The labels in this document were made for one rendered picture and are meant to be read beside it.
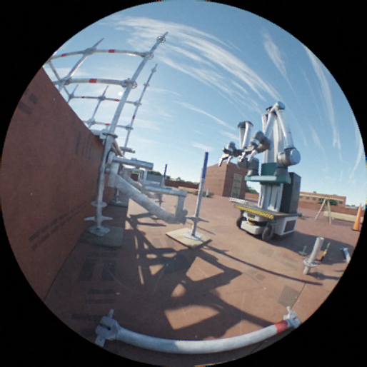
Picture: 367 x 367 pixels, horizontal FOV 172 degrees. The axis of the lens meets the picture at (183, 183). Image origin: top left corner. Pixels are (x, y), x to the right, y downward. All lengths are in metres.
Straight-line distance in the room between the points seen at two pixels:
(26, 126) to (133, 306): 0.65
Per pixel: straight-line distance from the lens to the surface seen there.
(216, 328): 0.54
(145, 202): 0.90
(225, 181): 10.03
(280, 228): 1.52
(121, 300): 0.56
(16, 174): 0.43
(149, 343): 0.43
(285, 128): 1.46
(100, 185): 0.90
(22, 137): 0.43
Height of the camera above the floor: 0.47
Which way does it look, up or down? level
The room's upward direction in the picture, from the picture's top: 9 degrees clockwise
